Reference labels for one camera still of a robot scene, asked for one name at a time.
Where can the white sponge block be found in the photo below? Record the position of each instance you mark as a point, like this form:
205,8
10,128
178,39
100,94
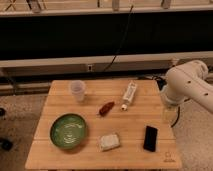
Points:
108,142

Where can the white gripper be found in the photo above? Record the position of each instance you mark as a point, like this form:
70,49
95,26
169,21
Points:
170,109

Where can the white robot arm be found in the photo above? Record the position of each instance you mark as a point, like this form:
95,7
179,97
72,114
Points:
185,81

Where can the black chair caster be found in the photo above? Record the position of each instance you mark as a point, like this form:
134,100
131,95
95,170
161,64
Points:
6,144

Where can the clear plastic cup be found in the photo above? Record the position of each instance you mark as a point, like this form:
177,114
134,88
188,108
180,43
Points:
77,88

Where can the white tube with cap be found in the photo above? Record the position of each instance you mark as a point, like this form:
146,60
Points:
128,95

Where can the green ceramic bowl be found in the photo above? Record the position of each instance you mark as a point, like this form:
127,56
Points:
68,131

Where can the red chili pepper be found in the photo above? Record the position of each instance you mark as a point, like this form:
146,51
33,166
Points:
106,108

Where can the black eraser block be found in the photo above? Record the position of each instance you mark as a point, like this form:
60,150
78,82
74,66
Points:
150,139

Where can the white wall socket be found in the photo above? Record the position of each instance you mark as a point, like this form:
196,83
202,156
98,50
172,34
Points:
90,68

